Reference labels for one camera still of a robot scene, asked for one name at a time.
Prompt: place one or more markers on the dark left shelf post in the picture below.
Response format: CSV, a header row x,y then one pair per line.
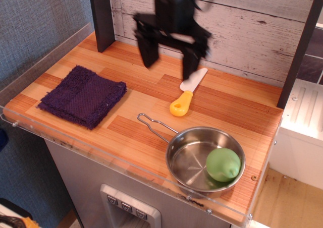
x,y
103,23

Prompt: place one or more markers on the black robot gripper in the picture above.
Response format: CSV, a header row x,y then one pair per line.
x,y
172,25

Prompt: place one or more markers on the grey cabinet with dispenser panel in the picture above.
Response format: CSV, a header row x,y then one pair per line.
x,y
106,197

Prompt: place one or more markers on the green ball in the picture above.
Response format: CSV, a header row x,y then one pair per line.
x,y
223,164

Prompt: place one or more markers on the dark right shelf post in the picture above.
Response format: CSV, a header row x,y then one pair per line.
x,y
305,38

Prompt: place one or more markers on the stainless steel pot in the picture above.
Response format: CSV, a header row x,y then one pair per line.
x,y
186,160

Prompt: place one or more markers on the yellow handled toy knife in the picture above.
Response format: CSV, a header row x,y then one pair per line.
x,y
181,105

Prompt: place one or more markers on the dark shelf post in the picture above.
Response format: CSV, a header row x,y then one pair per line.
x,y
305,38
103,23

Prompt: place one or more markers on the orange object bottom left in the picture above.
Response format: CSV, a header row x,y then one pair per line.
x,y
26,222

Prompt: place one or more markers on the purple folded cloth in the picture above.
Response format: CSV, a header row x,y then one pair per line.
x,y
83,97

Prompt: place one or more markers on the clear acrylic left guard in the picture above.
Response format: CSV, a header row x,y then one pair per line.
x,y
30,75

